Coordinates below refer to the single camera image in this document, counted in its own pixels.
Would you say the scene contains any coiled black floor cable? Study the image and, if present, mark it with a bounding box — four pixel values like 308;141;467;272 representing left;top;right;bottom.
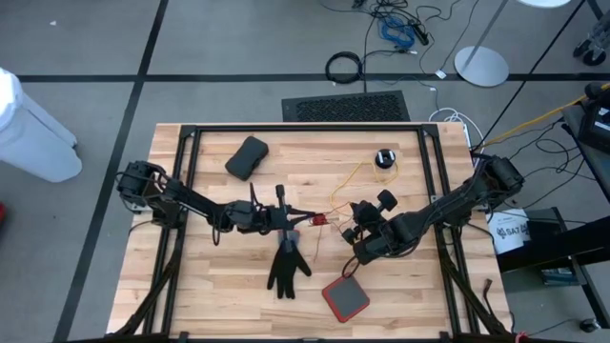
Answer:
325;50;365;86

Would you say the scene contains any brown strap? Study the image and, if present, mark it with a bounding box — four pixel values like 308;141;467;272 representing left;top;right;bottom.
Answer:
480;278;497;315

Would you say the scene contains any black glove grey red cuff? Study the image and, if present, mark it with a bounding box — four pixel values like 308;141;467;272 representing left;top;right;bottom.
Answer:
265;229;314;300

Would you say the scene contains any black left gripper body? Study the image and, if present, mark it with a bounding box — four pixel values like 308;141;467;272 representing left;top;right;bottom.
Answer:
233;184;299;252

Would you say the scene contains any yellow floor extension cord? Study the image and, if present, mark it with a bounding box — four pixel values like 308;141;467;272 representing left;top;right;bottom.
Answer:
484;83;610;147

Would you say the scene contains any red square box grey lid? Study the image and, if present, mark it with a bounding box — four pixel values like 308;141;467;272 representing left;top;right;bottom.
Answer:
320;272;372;324

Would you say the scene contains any white plastic bin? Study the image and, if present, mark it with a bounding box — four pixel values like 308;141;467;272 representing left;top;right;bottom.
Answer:
0;66;83;184

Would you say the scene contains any grey round-base pedestal stand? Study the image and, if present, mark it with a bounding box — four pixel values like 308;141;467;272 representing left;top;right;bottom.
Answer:
453;0;573;89

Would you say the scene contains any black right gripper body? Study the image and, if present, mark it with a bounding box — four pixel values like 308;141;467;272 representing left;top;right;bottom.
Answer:
341;189;399;247

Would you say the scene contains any black spool for yellow cord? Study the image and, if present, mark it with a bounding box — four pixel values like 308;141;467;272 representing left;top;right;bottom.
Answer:
375;148;397;170

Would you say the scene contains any black floor vent grate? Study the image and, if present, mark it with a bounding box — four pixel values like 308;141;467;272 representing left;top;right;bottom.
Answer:
281;90;412;123

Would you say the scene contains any blue floor cable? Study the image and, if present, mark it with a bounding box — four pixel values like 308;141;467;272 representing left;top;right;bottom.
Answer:
379;16;417;49

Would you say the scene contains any black metal table frame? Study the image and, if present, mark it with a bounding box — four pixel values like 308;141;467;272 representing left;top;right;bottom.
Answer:
109;123;514;343

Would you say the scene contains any black electronics box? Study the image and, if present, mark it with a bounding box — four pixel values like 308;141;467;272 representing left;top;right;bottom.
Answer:
583;81;610;154

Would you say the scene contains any thin yellow cord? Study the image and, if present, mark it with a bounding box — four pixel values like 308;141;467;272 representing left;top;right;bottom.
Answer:
328;159;400;225

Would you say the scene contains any thin red cord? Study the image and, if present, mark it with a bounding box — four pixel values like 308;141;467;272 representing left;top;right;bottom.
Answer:
308;202;357;264

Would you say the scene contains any black power strip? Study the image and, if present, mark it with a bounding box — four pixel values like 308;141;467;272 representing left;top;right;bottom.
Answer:
408;18;431;47

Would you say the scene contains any black zippered case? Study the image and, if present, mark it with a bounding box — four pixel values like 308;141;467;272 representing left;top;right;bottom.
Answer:
224;135;270;182

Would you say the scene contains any black caster chair base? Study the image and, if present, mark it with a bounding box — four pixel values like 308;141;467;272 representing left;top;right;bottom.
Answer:
574;18;610;67

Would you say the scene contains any white floor cable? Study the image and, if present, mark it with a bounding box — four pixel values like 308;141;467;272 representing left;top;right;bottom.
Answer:
427;107;486;153

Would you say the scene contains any black equipment cart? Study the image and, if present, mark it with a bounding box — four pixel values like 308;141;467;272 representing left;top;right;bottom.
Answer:
495;102;610;330

